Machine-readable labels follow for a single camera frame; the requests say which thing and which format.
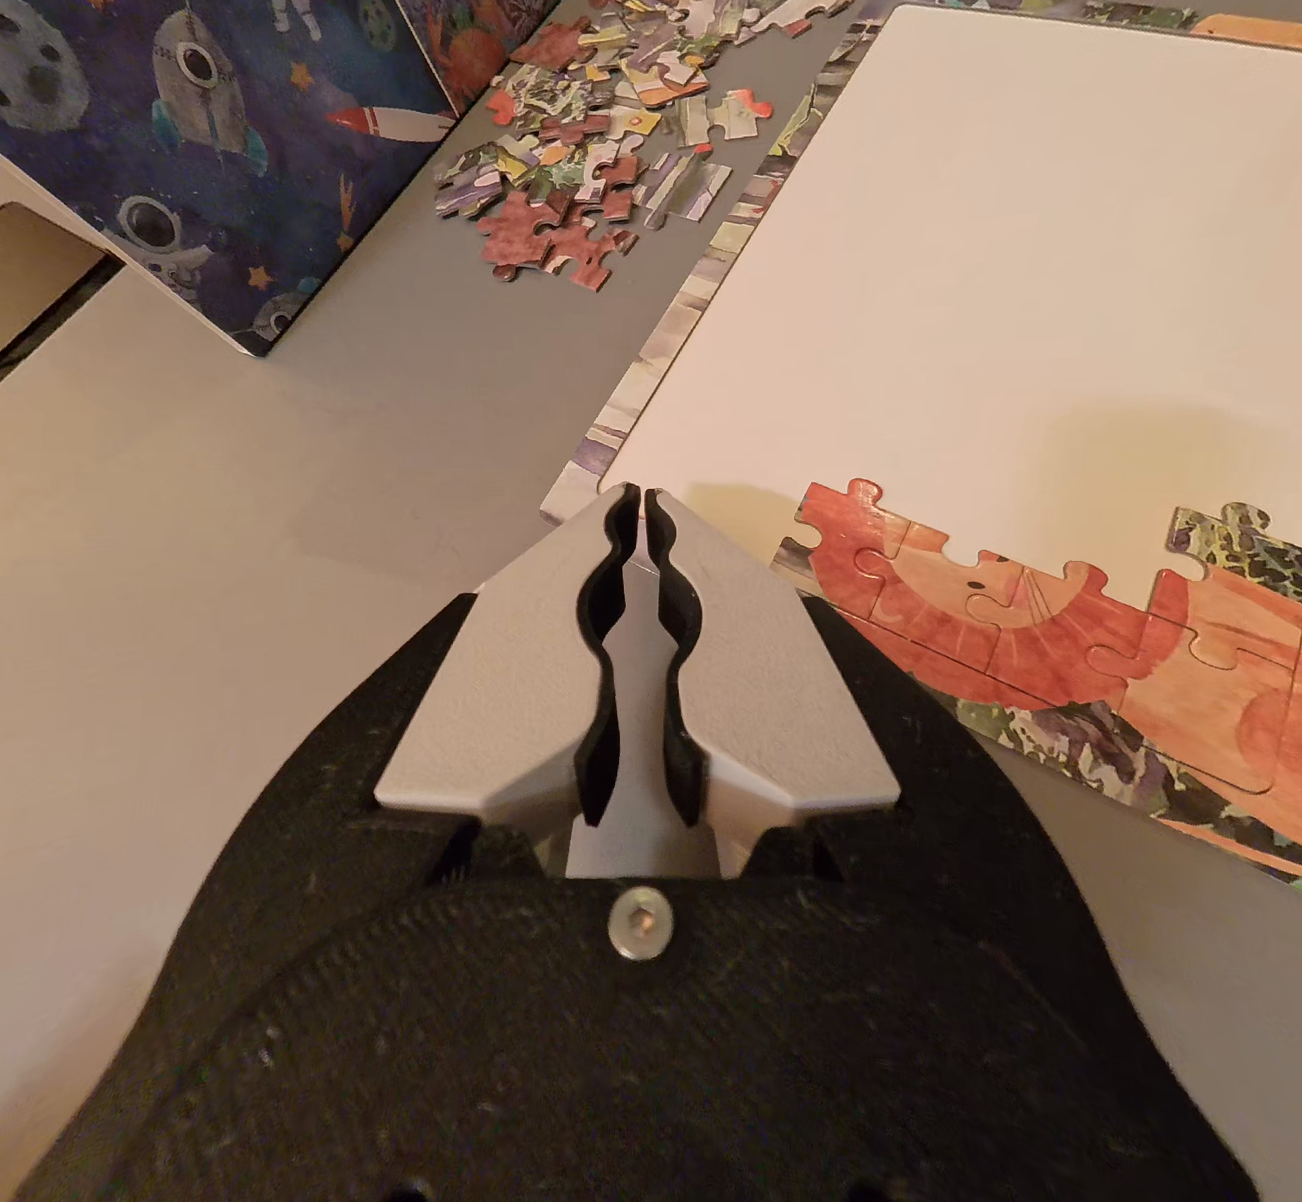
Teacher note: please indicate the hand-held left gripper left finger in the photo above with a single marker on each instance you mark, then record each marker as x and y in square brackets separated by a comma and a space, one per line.
[489, 703]

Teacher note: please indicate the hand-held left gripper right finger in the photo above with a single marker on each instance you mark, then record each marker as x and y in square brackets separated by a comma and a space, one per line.
[784, 703]

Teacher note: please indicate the joined orange puzzle pieces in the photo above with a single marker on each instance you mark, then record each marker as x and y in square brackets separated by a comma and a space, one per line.
[1018, 631]

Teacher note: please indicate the pile of puzzle pieces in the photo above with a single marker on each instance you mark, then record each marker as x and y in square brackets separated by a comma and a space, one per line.
[529, 241]

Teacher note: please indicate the puzzle frame tray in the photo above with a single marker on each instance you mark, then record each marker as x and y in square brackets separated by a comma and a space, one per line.
[1018, 256]

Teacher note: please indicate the white shelf unit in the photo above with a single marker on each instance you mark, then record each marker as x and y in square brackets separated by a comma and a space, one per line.
[41, 256]

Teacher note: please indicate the printed puzzle storage box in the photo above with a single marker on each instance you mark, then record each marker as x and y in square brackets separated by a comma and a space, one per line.
[204, 102]

